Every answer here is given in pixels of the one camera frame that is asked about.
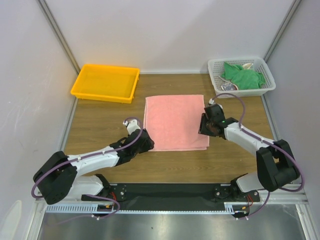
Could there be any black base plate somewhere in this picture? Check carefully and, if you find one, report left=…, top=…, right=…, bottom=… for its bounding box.
left=97, top=183, right=260, bottom=212

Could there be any aluminium frame rail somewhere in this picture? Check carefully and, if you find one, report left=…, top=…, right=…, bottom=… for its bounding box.
left=34, top=182, right=311, bottom=205

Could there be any pink towel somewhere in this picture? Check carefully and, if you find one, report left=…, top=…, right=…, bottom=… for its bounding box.
left=143, top=94, right=210, bottom=152

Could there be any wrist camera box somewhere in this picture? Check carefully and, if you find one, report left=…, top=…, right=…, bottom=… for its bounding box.
left=122, top=119, right=141, bottom=135
left=208, top=98, right=223, bottom=108

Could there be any white plastic basket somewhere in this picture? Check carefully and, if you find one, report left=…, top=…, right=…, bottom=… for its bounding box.
left=207, top=57, right=276, bottom=98

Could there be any patterned white cloth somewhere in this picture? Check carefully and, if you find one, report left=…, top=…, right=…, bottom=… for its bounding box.
left=219, top=76, right=239, bottom=91

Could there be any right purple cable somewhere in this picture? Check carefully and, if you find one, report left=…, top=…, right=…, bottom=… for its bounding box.
left=212, top=93, right=306, bottom=221

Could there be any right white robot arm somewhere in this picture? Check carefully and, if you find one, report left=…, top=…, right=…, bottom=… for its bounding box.
left=198, top=103, right=301, bottom=201

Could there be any yellow plastic tray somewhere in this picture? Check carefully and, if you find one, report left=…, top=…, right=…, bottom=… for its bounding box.
left=70, top=64, right=140, bottom=104

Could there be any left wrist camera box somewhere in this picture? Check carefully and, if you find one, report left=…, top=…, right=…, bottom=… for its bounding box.
left=122, top=119, right=141, bottom=135

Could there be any green towel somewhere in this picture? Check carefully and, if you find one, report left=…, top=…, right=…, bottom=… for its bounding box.
left=220, top=62, right=266, bottom=90

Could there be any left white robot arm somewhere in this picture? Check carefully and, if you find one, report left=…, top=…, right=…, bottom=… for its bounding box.
left=31, top=129, right=155, bottom=205

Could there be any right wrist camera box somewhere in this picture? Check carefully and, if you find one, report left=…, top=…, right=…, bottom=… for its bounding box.
left=208, top=98, right=223, bottom=108

